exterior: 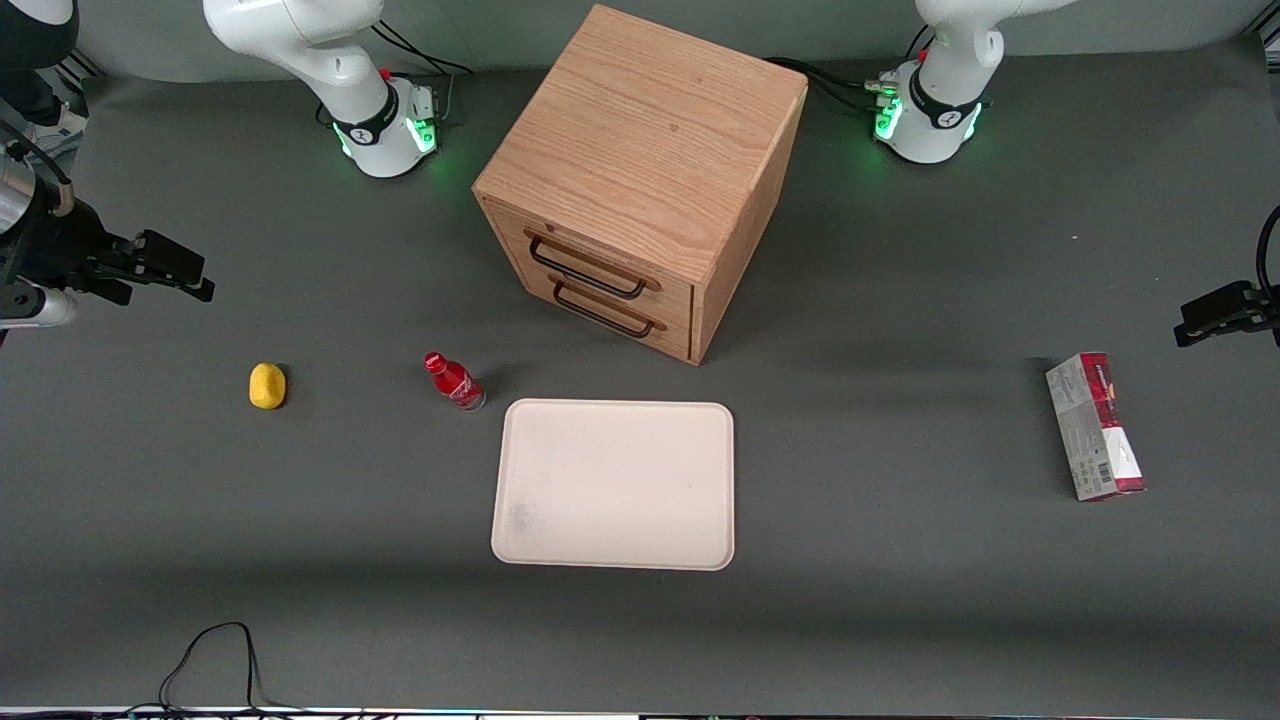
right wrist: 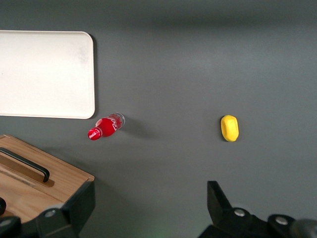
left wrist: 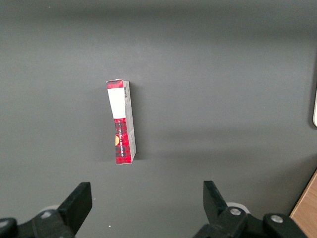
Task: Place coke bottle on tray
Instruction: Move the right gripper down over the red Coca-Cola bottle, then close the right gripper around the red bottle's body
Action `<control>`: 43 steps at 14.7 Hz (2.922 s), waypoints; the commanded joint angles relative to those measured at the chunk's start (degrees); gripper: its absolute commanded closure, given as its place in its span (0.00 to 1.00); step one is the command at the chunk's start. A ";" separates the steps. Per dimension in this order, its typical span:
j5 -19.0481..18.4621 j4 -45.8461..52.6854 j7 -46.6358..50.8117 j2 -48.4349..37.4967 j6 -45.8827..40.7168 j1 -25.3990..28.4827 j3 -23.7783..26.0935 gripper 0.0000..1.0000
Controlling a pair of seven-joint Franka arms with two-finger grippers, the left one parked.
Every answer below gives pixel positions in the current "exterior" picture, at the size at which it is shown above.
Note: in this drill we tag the grey red carton box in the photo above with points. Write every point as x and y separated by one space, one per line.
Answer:
1095 425

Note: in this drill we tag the yellow lemon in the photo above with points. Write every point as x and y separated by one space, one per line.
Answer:
267 386

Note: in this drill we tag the beige plastic tray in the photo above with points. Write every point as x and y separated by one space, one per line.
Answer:
615 485

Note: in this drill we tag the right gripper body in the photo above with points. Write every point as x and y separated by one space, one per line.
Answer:
57 248

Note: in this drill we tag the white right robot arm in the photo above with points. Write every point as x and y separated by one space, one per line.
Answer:
330 50

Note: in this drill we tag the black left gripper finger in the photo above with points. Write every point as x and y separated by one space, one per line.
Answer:
1215 312

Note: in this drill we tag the white sneaker shoe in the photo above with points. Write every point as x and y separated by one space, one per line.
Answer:
55 128

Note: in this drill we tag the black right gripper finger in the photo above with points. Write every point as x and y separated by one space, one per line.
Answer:
170 255
190 289

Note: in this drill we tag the oak wooden drawer cabinet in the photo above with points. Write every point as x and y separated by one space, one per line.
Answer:
650 150

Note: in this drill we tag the red coke bottle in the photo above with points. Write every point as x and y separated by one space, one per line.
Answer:
455 382

